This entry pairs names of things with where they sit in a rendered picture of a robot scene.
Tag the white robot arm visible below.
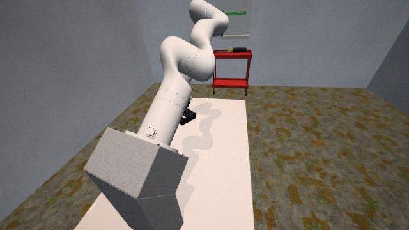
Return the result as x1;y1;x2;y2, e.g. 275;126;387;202
125;0;229;152

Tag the black lighting desk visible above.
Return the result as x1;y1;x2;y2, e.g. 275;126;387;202
180;108;196;125

